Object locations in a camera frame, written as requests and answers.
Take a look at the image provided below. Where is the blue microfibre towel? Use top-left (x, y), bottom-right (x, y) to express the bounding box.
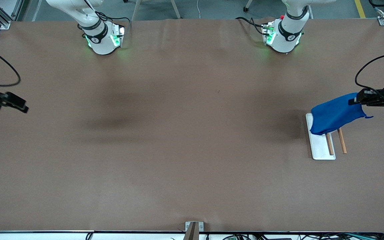
top-left (310, 93), bottom-right (373, 136)

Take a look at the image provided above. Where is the white towel rack base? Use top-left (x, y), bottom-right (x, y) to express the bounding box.
top-left (305, 113), bottom-right (336, 160)

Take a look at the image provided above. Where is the wooden rack rod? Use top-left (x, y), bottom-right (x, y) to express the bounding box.
top-left (325, 133), bottom-right (334, 156)
top-left (337, 128), bottom-right (348, 154)

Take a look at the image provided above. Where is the white metal stand leg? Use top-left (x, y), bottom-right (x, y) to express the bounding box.
top-left (170, 0), bottom-right (181, 19)
top-left (131, 0), bottom-right (142, 21)

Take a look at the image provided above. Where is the brown paper table cover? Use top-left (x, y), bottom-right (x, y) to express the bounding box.
top-left (0, 17), bottom-right (384, 233)

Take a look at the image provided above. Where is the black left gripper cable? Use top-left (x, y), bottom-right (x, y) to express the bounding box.
top-left (355, 50), bottom-right (384, 100)

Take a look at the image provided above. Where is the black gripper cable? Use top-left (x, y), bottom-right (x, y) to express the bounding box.
top-left (355, 50), bottom-right (384, 100)
top-left (0, 47), bottom-right (22, 88)

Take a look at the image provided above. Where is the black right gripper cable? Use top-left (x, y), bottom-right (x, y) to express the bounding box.
top-left (0, 47), bottom-right (22, 88)

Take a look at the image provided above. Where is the black arm base cable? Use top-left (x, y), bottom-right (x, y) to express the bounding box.
top-left (104, 16), bottom-right (131, 24)
top-left (235, 17), bottom-right (266, 35)

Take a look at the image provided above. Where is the tangled cable bundle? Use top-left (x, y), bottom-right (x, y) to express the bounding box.
top-left (224, 232), bottom-right (384, 240)

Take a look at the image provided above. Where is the grey metal mount bracket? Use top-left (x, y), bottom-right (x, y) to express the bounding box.
top-left (185, 221), bottom-right (204, 240)

